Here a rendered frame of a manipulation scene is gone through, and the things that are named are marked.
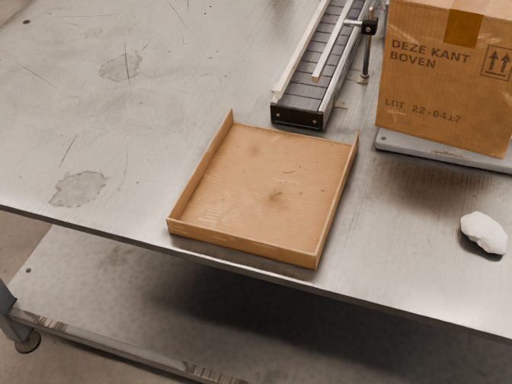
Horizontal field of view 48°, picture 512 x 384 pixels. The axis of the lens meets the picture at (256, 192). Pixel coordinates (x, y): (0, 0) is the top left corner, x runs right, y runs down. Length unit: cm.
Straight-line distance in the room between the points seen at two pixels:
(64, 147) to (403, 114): 66
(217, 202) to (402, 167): 35
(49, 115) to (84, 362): 85
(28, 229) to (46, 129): 103
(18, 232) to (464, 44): 173
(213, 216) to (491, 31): 53
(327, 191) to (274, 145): 16
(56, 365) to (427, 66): 139
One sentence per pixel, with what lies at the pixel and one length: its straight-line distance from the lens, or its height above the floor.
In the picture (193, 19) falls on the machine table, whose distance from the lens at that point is 152.
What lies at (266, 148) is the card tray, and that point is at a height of 83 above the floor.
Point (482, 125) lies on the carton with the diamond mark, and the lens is 108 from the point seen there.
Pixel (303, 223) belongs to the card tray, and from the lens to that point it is 98.
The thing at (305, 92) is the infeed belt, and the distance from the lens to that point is 116.
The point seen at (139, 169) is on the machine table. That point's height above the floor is 83.
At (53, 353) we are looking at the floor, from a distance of 193.
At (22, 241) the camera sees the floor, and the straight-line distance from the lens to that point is 224.
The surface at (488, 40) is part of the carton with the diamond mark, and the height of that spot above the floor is 108.
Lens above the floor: 160
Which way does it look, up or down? 48 degrees down
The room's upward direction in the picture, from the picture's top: 5 degrees counter-clockwise
